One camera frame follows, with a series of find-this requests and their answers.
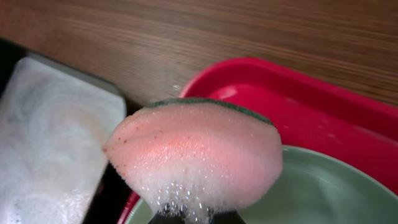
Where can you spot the pink green sponge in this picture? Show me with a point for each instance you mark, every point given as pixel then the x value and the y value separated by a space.
pixel 196 156

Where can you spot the light blue plate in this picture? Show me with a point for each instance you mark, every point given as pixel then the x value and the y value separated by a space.
pixel 312 188

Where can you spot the red plastic tray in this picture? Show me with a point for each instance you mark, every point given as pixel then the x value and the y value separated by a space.
pixel 308 113

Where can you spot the black soapy water tray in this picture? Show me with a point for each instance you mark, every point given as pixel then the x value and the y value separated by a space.
pixel 54 122

